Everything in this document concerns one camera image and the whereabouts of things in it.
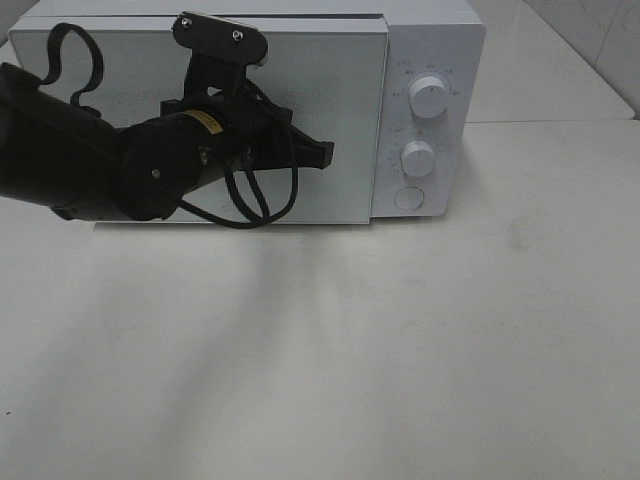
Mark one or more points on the white microwave knob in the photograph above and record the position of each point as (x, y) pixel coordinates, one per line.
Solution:
(428, 95)
(418, 159)

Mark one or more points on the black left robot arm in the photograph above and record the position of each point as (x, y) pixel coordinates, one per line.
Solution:
(69, 160)

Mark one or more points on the white microwave door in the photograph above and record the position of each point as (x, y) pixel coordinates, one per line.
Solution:
(328, 71)

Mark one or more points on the white microwave oven body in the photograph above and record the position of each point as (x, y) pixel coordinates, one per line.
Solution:
(442, 37)

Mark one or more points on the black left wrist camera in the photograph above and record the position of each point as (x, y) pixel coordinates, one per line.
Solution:
(221, 51)

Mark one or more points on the upper white microwave knob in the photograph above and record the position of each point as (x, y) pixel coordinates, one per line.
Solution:
(428, 95)

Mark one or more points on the lower white microwave knob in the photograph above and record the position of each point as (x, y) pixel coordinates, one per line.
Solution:
(418, 159)

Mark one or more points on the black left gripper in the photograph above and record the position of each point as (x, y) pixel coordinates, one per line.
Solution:
(211, 135)

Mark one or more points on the round white door button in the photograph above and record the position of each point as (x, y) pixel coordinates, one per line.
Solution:
(409, 199)

